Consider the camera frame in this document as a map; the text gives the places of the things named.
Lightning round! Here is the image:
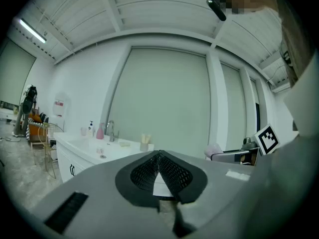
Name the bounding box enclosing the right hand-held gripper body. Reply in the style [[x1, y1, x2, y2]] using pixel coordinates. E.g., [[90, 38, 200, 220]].
[[240, 123, 281, 166]]

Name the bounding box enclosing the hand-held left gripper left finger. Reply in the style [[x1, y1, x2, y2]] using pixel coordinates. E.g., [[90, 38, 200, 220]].
[[115, 150, 160, 213]]

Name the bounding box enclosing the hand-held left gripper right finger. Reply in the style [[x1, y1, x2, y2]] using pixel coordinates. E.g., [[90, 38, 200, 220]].
[[159, 150, 208, 205]]

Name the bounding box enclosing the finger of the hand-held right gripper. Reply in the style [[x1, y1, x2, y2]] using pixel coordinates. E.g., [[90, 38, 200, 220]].
[[210, 149, 250, 163]]

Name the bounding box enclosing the cup with toothbrushes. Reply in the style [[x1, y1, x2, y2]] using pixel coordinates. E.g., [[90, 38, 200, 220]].
[[140, 132, 153, 152]]

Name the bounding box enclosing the narrow roller blind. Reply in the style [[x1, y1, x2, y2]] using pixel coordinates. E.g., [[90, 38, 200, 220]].
[[220, 63, 248, 151]]

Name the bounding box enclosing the white vanity sink cabinet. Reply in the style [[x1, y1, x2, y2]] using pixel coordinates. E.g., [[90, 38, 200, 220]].
[[53, 131, 155, 184]]

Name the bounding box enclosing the chrome faucet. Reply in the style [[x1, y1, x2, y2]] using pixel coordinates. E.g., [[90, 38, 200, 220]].
[[106, 119, 120, 142]]

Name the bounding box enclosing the pink spray bottle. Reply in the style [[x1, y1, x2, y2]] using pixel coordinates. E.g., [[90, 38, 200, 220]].
[[96, 122, 105, 140]]

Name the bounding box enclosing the large roller blind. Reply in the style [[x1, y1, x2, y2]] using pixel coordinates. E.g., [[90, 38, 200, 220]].
[[107, 47, 212, 159]]

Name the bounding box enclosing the white water dispenser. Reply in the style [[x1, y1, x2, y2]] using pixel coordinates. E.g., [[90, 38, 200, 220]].
[[51, 92, 71, 134]]

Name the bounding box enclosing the white desk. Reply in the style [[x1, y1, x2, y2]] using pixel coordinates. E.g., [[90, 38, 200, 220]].
[[0, 107, 18, 122]]

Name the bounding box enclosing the ceiling tube light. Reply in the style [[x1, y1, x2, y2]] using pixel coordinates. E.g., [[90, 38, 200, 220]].
[[18, 18, 47, 44]]

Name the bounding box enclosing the gold wire chair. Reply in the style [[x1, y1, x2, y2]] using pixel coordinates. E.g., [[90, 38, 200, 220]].
[[30, 122, 66, 179]]

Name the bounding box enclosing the black head-worn camera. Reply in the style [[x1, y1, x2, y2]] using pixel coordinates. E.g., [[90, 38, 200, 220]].
[[206, 0, 227, 22]]

